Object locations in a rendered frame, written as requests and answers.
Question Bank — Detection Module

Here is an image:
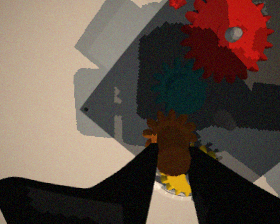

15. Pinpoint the brown gear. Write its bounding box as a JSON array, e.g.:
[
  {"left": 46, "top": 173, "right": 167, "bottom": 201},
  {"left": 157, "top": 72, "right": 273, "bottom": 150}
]
[{"left": 142, "top": 108, "right": 197, "bottom": 177}]

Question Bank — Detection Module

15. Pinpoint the red gear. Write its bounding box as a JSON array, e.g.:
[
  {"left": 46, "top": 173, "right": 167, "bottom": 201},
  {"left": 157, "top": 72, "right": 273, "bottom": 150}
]
[{"left": 180, "top": 0, "right": 274, "bottom": 84}]

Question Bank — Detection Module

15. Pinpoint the yellow gear with black stripe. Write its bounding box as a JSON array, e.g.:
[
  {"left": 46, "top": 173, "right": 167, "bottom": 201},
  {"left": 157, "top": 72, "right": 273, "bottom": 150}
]
[{"left": 160, "top": 144, "right": 219, "bottom": 197}]

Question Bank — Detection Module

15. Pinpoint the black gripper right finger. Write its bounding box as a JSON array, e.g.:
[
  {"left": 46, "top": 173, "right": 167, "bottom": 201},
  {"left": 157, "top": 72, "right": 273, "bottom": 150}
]
[{"left": 187, "top": 146, "right": 280, "bottom": 224}]

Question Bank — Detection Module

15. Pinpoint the grey board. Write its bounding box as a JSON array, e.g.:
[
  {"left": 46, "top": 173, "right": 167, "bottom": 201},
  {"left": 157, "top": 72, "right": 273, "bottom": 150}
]
[{"left": 80, "top": 0, "right": 280, "bottom": 183}]

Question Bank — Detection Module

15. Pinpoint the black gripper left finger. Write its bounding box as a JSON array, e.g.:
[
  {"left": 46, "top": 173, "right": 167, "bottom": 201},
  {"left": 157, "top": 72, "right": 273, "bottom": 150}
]
[{"left": 0, "top": 143, "right": 159, "bottom": 224}]

